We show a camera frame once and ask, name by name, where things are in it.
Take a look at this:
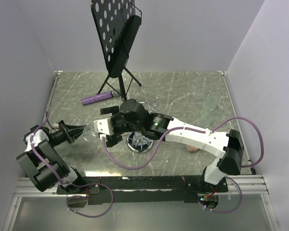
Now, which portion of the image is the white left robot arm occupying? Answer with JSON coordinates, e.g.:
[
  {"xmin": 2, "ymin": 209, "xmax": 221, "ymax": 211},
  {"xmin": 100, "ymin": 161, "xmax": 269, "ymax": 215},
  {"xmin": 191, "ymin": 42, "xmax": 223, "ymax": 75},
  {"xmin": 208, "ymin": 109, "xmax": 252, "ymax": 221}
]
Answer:
[{"xmin": 16, "ymin": 120, "xmax": 86, "ymax": 193}]

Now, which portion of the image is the black music stand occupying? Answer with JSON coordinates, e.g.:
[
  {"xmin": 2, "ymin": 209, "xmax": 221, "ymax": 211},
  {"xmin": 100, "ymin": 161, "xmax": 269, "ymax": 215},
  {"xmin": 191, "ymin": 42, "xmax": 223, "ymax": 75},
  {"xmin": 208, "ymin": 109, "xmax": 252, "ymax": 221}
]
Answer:
[{"xmin": 91, "ymin": 0, "xmax": 142, "ymax": 101}]

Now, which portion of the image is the purple glitter microphone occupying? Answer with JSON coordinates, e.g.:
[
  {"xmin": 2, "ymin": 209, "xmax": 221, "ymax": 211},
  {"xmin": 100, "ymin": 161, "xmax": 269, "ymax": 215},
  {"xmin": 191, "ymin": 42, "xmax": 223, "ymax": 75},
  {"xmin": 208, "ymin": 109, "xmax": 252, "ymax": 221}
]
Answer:
[{"xmin": 81, "ymin": 91, "xmax": 113, "ymax": 105}]

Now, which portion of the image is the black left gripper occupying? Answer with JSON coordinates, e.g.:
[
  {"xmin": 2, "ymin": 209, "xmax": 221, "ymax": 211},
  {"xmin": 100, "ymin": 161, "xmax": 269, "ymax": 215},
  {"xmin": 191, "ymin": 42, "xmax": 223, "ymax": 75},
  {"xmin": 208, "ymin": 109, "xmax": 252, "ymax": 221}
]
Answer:
[{"xmin": 48, "ymin": 124, "xmax": 88, "ymax": 147}]

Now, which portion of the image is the chrome wine glass rack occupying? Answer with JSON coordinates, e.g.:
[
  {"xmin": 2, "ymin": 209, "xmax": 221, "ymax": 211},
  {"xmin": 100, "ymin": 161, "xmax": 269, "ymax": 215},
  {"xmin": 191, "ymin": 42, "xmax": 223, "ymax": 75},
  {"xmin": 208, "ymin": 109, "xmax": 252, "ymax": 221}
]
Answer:
[{"xmin": 126, "ymin": 100, "xmax": 163, "ymax": 154}]

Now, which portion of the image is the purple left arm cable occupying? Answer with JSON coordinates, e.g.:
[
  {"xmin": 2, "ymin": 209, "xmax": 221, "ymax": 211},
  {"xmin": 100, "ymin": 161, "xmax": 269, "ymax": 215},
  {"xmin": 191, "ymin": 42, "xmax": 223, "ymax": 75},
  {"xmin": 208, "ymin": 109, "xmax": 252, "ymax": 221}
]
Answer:
[{"xmin": 30, "ymin": 111, "xmax": 114, "ymax": 218}]

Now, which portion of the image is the clear wine glass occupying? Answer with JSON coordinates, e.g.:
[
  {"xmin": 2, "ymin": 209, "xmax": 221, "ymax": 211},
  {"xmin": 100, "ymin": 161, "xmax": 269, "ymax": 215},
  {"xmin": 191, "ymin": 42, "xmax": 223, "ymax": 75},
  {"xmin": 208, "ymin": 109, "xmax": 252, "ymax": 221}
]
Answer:
[
  {"xmin": 198, "ymin": 110, "xmax": 212, "ymax": 128},
  {"xmin": 204, "ymin": 93, "xmax": 219, "ymax": 111},
  {"xmin": 190, "ymin": 83, "xmax": 207, "ymax": 106},
  {"xmin": 82, "ymin": 124, "xmax": 102, "ymax": 143}
]

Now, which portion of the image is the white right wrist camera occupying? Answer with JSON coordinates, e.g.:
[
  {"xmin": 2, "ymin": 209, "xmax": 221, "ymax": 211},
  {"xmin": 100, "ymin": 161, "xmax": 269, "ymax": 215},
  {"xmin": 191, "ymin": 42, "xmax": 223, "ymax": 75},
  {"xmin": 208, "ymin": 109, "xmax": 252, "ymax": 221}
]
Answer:
[{"xmin": 93, "ymin": 117, "xmax": 114, "ymax": 140}]

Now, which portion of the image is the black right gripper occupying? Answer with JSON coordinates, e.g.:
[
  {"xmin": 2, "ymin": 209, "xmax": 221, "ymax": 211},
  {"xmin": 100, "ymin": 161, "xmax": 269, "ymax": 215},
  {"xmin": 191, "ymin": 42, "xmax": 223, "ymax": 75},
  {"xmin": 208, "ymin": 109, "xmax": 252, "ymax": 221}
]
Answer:
[{"xmin": 101, "ymin": 106, "xmax": 143, "ymax": 148}]

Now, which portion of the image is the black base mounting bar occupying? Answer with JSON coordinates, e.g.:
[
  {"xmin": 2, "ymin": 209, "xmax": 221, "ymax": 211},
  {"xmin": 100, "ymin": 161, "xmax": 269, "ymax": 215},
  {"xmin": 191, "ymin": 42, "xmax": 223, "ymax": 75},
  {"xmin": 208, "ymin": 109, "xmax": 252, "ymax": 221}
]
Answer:
[{"xmin": 56, "ymin": 175, "xmax": 228, "ymax": 205}]

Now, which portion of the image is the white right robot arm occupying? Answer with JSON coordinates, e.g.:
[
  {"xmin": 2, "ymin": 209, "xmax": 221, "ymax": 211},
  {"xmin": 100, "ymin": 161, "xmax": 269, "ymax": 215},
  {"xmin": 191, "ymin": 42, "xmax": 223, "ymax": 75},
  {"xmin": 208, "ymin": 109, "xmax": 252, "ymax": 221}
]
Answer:
[{"xmin": 93, "ymin": 99, "xmax": 244, "ymax": 192}]

